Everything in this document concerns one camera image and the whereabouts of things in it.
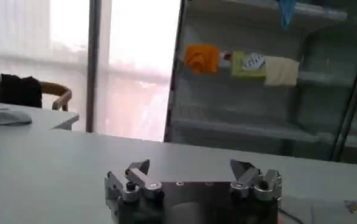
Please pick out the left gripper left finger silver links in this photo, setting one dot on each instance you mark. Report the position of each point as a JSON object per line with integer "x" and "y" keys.
{"x": 141, "y": 181}

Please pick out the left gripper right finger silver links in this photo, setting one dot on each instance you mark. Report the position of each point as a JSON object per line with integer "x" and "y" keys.
{"x": 246, "y": 178}

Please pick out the wooden chair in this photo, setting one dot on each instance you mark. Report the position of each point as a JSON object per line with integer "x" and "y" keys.
{"x": 59, "y": 91}

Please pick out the white desk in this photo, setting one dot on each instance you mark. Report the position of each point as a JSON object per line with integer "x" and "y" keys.
{"x": 52, "y": 117}

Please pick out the grey window frame post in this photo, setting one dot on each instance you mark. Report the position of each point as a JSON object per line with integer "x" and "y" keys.
{"x": 92, "y": 61}

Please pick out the metal shelf rack with cloths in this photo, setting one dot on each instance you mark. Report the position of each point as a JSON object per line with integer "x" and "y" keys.
{"x": 257, "y": 103}

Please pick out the pale grey shirt colourful print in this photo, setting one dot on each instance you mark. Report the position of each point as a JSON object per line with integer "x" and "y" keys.
{"x": 327, "y": 211}

